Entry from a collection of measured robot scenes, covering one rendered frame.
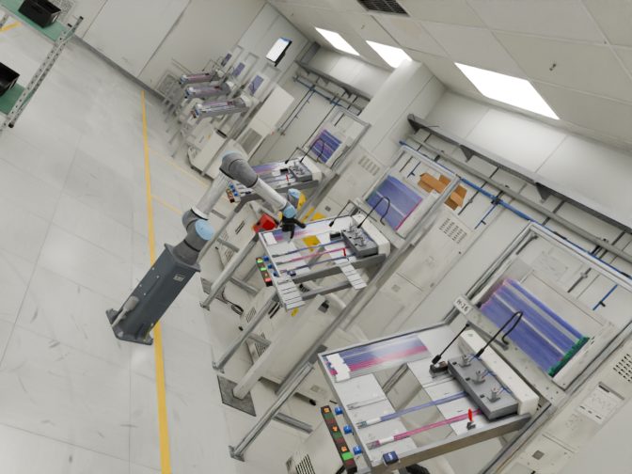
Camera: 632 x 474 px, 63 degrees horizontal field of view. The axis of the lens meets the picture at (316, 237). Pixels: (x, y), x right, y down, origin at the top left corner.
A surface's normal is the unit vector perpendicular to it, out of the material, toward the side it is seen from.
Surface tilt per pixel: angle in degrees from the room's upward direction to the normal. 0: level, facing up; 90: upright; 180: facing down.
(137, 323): 90
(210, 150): 90
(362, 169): 90
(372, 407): 45
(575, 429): 90
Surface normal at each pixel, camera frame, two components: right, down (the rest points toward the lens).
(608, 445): -0.73, -0.48
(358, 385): -0.07, -0.89
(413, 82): 0.30, 0.42
